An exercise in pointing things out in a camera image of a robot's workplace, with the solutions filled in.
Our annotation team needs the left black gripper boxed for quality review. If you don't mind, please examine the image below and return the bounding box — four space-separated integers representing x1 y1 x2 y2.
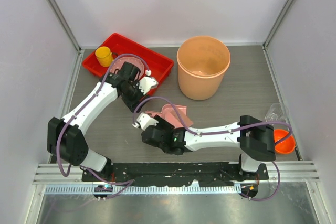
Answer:
121 80 151 113

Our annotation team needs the pink dustpan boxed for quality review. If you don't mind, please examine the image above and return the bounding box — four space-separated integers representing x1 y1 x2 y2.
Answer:
145 104 187 121

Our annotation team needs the orange plastic bucket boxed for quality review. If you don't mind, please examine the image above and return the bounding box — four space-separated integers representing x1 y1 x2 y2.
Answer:
176 36 230 101

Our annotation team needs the pink hand brush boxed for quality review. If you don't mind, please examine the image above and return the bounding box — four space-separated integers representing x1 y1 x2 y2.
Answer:
166 110 194 128

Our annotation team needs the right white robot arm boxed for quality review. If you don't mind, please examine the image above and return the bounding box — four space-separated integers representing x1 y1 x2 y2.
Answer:
136 113 276 179

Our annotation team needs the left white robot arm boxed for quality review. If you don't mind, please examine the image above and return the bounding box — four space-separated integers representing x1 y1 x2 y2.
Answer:
47 62 157 182

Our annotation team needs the pink dotted plate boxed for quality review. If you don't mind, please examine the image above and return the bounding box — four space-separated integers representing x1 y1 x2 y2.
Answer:
110 56 145 77

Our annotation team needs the yellow mug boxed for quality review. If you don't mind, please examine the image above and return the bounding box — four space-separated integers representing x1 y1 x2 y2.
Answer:
94 46 118 67

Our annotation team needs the orange bowl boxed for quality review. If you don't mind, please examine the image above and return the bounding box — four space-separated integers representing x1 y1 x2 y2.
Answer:
274 129 296 154

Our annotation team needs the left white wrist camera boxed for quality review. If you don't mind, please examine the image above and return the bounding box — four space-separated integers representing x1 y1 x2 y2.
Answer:
139 70 159 95

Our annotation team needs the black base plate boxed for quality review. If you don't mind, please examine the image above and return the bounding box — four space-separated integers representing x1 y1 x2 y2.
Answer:
80 162 269 187

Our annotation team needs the white slotted cable duct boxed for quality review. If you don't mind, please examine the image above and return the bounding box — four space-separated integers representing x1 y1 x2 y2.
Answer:
45 183 241 195

